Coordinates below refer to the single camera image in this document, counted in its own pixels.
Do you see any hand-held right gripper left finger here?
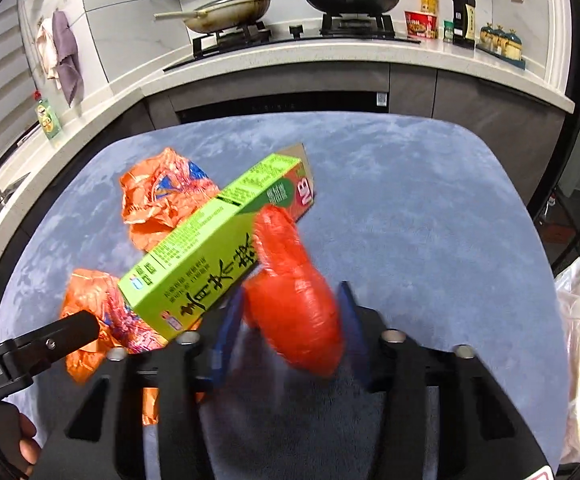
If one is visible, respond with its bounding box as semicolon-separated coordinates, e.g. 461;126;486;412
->
30;285;247;480

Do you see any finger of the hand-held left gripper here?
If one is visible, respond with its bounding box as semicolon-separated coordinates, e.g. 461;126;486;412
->
11;310;102;381

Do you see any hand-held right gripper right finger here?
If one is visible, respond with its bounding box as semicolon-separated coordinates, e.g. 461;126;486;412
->
337;281;553;480

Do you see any orange snack wrapper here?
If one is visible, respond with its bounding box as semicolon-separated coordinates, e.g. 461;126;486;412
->
119;147;221;253
59;268;206;426

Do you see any red plastic wrapper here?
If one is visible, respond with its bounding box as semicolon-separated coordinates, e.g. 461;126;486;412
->
242;204;345;378

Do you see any green cardboard box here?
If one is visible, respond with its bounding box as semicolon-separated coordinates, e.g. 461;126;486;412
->
117;144;317;343

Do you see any person's left hand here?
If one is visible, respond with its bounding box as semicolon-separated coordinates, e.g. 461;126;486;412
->
0;399;42;469

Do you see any blue plush table cloth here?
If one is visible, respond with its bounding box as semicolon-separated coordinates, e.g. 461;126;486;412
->
0;111;571;480

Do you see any green dish soap bottle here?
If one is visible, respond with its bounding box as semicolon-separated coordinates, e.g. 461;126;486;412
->
31;90;63;140

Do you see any built-in black appliance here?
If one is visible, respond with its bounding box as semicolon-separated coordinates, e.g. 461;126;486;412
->
174;91;391;125

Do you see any purple hanging towel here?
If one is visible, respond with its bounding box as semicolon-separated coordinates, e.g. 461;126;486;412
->
51;10;85;108

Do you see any white kitchen counter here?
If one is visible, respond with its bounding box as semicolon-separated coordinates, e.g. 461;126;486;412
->
0;35;576;281

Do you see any white hanging towel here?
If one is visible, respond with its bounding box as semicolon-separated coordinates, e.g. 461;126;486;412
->
35;17;61;91

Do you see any black gas stove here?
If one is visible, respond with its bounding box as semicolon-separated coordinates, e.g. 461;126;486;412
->
162;12;423;72

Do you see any beige frying pan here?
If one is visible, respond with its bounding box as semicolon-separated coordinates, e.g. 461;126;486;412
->
154;0;273;33

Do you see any red instant noodle cup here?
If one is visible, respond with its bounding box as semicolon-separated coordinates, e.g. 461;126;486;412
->
404;10;438;40

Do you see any seasoning jar set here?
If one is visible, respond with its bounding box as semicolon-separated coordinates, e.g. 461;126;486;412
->
476;22;527;72

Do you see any dark soy sauce bottle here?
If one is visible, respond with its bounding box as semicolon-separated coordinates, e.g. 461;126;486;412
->
451;0;477;50

